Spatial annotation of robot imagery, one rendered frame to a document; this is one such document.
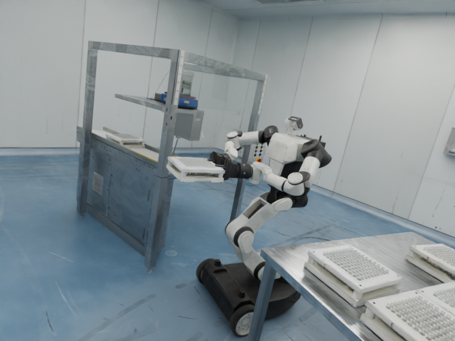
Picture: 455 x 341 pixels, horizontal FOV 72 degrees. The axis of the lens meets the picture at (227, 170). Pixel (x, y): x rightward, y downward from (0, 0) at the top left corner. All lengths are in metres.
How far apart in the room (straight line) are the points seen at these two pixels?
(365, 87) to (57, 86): 4.64
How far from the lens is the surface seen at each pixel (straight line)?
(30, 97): 5.30
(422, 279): 1.58
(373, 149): 5.34
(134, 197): 2.69
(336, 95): 5.64
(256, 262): 2.20
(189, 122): 2.37
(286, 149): 1.92
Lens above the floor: 1.42
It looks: 14 degrees down
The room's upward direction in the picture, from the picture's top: 11 degrees clockwise
